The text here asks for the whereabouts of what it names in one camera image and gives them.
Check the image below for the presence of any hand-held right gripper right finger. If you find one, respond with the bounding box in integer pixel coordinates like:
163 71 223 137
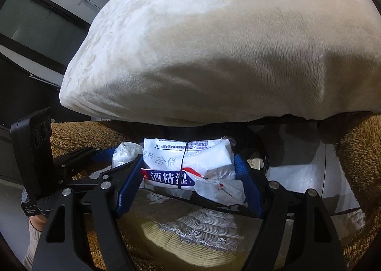
234 153 347 271

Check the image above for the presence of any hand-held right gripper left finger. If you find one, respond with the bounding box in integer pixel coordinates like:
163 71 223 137
31 153 146 271

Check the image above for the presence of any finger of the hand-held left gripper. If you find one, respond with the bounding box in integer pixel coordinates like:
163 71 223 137
52 146 117 171
58 160 134 188

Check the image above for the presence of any clear plastic bag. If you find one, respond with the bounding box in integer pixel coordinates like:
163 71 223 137
111 141 144 170

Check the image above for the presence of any white wipe packet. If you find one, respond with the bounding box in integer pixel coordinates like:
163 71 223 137
140 137 247 204

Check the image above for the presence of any trash bin with black bag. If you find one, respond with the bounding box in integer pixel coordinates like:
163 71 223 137
140 122 270 219

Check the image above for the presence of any person's left forearm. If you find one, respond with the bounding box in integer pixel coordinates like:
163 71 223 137
27 217 48 271

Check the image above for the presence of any beige patterned cloth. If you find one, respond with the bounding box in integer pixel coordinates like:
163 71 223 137
131 191 247 271

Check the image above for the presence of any brown shaggy rug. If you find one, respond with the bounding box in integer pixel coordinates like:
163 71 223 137
49 110 381 271

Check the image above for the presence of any frosted glass door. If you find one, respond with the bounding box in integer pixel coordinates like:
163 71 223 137
0 0 93 81

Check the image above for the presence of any bed with beige blanket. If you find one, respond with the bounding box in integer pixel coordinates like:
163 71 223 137
59 0 381 127

